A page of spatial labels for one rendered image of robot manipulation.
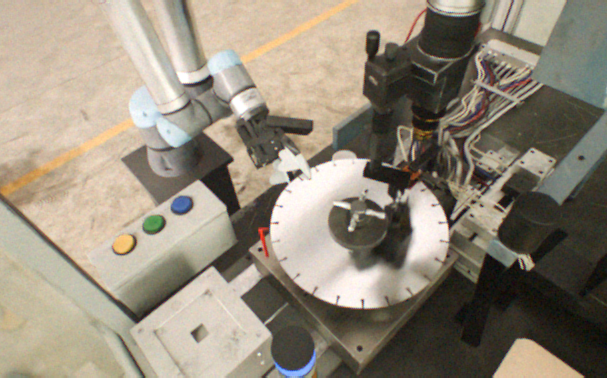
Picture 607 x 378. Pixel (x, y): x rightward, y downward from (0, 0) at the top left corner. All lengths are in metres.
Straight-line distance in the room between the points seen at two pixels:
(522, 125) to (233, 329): 1.01
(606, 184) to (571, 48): 0.70
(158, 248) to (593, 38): 0.78
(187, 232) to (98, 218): 1.41
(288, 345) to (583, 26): 0.50
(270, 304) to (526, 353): 0.52
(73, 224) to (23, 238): 1.70
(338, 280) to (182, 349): 0.29
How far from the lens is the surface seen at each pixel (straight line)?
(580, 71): 0.62
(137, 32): 0.88
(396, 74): 0.57
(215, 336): 0.73
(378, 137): 0.64
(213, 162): 1.16
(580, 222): 1.15
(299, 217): 0.75
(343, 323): 0.76
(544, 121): 1.38
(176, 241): 0.84
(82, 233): 2.22
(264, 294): 0.90
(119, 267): 0.86
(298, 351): 0.43
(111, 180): 2.37
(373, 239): 0.71
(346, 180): 0.80
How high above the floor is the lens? 1.57
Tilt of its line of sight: 51 degrees down
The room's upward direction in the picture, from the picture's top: 6 degrees counter-clockwise
